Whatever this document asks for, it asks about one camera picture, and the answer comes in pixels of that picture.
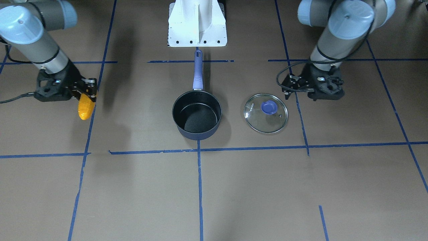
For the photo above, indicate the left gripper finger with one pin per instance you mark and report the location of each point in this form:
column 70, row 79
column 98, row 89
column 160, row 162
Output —
column 290, row 83
column 289, row 91

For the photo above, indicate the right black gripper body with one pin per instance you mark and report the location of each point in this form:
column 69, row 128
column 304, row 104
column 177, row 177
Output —
column 71, row 79

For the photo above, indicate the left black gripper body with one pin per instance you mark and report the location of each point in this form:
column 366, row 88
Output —
column 307, row 79

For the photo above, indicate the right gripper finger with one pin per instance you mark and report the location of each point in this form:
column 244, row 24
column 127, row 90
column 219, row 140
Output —
column 89, row 94
column 89, row 84

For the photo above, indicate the yellow toy corn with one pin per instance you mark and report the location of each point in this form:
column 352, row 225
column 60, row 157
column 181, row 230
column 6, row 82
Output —
column 85, row 108

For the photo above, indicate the glass pot lid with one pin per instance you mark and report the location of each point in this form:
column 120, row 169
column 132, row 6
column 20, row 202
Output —
column 265, row 113

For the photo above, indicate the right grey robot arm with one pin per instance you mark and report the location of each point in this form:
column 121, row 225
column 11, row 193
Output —
column 25, row 26

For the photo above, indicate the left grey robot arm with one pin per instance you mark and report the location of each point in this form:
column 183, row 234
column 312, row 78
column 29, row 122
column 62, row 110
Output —
column 347, row 24

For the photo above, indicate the dark blue saucepan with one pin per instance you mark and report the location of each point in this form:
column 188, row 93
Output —
column 197, row 113

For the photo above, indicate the white mounting pillar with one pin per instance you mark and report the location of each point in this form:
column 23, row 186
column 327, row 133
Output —
column 197, row 23

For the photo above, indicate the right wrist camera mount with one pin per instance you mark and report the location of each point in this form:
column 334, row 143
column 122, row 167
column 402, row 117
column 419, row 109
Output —
column 51, row 87

